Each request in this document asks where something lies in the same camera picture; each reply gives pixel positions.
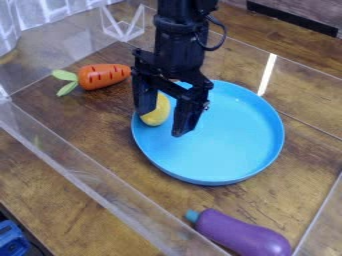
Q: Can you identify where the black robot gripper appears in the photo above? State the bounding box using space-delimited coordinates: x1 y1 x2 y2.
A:
133 0 220 137

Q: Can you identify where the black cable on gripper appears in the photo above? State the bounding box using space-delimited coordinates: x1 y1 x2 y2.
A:
193 9 229 52

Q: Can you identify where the dark wooden shelf edge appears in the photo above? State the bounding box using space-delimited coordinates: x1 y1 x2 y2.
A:
246 0 338 38

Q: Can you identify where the blue device corner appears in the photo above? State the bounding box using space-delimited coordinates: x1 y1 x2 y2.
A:
0 220 31 256

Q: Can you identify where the orange toy carrot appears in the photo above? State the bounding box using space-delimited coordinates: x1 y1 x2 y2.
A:
53 64 131 97

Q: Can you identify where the blue round plastic tray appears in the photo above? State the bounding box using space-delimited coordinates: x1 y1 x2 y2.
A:
131 80 285 186

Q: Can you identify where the yellow toy lemon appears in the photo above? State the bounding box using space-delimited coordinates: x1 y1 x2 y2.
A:
141 93 171 127

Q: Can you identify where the purple toy eggplant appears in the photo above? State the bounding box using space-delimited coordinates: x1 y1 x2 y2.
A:
186 209 292 256

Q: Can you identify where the white patterned curtain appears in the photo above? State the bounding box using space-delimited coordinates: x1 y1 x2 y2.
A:
0 0 123 57

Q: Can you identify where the clear acrylic enclosure wall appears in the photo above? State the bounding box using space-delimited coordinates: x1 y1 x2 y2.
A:
0 3 342 256

